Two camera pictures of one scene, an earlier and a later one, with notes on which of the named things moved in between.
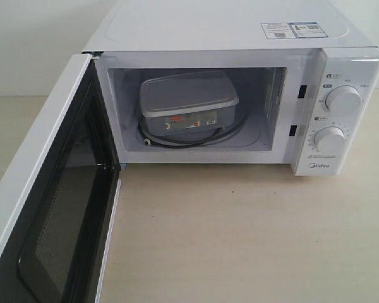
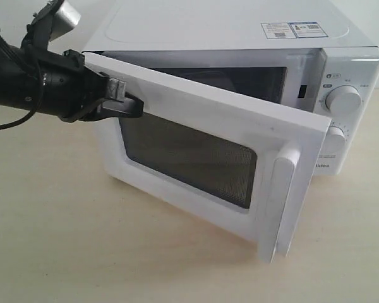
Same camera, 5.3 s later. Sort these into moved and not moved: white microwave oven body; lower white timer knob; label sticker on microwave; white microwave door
Moved: white microwave door
Not moved: white microwave oven body; label sticker on microwave; lower white timer knob
